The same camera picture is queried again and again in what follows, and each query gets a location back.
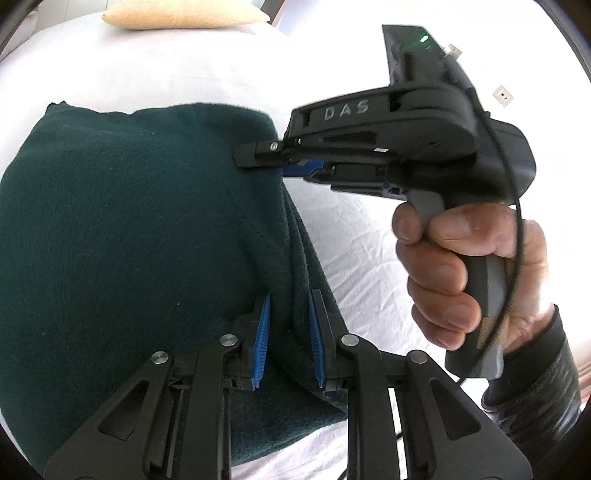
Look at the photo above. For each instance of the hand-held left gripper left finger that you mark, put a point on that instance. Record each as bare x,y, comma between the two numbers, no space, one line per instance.
261,341

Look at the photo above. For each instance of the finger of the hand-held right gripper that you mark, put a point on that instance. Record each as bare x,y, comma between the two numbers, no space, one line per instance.
261,154
302,169

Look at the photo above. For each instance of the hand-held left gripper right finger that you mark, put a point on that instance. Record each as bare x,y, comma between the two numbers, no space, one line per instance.
317,341

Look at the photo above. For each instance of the dark green knit sweater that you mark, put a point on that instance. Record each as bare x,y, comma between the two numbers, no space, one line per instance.
115,230

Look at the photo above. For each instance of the person's right forearm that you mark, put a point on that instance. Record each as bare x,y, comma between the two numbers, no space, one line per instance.
545,383

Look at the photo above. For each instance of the person's right hand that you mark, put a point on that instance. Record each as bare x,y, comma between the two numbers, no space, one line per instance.
436,272

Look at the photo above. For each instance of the white bed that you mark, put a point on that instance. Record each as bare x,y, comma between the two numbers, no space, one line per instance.
161,69

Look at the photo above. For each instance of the yellow pillow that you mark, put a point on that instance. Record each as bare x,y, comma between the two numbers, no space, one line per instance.
184,14

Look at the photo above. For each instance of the white wall socket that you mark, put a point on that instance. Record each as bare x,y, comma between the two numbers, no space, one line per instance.
503,94

